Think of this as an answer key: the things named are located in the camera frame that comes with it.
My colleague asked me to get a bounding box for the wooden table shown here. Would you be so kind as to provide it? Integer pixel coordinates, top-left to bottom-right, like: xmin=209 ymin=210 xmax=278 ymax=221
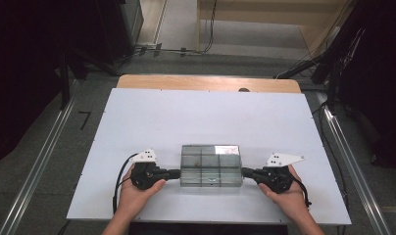
xmin=116 ymin=73 xmax=302 ymax=95

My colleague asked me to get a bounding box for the hand-held gripper black cable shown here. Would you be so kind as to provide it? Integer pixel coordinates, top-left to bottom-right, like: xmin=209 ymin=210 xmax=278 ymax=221
xmin=292 ymin=175 xmax=313 ymax=209
xmin=112 ymin=153 xmax=140 ymax=214

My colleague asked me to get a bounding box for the person's right hand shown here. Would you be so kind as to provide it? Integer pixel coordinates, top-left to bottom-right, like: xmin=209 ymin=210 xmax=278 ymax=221
xmin=258 ymin=164 xmax=310 ymax=223

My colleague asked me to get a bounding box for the metal floor rail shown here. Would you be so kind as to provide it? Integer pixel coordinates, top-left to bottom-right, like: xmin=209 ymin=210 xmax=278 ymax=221
xmin=317 ymin=92 xmax=391 ymax=235
xmin=0 ymin=79 xmax=81 ymax=235

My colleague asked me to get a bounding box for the black metal stand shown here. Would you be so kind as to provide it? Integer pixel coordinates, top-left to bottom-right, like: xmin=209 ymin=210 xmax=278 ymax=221
xmin=273 ymin=28 xmax=367 ymax=112
xmin=57 ymin=48 xmax=119 ymax=111

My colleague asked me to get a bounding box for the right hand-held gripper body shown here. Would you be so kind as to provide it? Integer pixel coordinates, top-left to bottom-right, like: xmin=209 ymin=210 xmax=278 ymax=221
xmin=251 ymin=152 xmax=307 ymax=195

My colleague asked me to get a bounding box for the person's left hand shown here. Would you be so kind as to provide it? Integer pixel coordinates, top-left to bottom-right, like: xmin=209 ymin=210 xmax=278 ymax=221
xmin=117 ymin=163 xmax=167 ymax=220

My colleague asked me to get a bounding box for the black curtain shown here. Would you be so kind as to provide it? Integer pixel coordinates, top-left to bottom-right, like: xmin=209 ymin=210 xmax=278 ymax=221
xmin=336 ymin=0 xmax=396 ymax=174
xmin=0 ymin=0 xmax=70 ymax=168

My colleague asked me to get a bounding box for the left hand-held gripper black cable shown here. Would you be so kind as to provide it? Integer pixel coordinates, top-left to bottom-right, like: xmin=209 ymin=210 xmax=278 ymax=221
xmin=112 ymin=153 xmax=140 ymax=214

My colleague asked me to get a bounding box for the black cabinet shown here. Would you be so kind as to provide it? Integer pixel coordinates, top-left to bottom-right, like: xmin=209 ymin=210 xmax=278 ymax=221
xmin=94 ymin=0 xmax=145 ymax=65

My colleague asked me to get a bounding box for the clear plastic compartment box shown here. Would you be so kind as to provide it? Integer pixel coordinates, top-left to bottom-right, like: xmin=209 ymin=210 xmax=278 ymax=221
xmin=179 ymin=144 xmax=243 ymax=188

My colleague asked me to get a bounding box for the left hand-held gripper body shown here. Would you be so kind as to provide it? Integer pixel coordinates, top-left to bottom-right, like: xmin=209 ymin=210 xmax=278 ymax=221
xmin=129 ymin=148 xmax=172 ymax=191

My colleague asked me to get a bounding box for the light wooden shelf unit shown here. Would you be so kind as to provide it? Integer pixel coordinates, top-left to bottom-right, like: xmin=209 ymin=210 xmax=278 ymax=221
xmin=196 ymin=0 xmax=354 ymax=57

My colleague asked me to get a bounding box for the right hand-held gripper black cable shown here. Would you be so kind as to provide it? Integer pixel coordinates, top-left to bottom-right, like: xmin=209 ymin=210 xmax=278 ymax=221
xmin=292 ymin=175 xmax=313 ymax=209

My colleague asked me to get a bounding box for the thin black cable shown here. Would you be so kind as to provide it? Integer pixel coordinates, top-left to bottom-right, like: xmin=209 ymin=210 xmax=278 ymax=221
xmin=312 ymin=101 xmax=351 ymax=213

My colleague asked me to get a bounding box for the black floor cable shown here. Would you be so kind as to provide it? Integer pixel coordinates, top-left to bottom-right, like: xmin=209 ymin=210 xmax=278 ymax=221
xmin=133 ymin=0 xmax=219 ymax=57

